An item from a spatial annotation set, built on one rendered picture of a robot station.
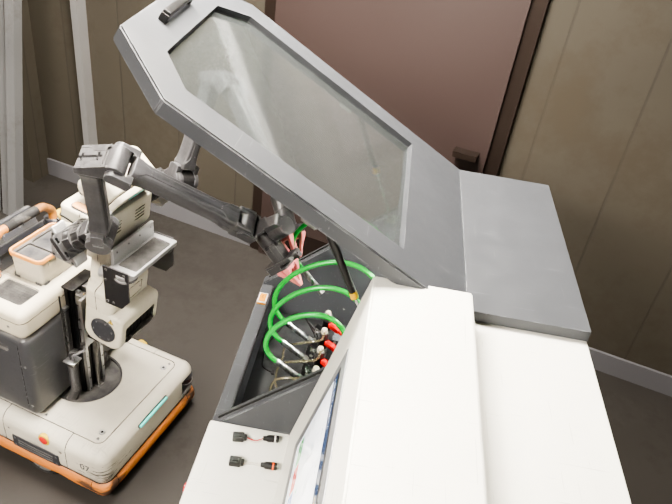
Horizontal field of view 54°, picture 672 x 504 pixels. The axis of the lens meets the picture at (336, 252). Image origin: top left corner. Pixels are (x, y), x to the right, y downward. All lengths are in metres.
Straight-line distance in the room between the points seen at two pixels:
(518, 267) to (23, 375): 1.84
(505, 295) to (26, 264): 1.72
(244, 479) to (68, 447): 1.17
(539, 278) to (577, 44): 1.69
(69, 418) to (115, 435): 0.20
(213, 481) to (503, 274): 0.88
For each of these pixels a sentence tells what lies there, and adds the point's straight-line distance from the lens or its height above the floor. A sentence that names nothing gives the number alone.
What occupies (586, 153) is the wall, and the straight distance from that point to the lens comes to 3.35.
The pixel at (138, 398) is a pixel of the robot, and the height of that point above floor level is 0.28.
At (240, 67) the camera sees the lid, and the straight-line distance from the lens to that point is 1.69.
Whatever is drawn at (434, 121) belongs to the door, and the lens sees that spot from 3.36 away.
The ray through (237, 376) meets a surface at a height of 0.95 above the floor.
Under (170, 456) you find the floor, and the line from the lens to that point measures 3.05.
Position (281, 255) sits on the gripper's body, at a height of 1.31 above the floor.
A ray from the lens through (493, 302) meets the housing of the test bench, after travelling 1.57.
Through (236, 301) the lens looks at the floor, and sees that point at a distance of 3.78.
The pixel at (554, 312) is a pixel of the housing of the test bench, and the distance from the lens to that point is 1.60.
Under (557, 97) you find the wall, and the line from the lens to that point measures 3.27.
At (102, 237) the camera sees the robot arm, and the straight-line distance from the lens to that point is 2.04.
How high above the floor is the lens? 2.41
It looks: 34 degrees down
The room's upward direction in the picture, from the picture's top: 9 degrees clockwise
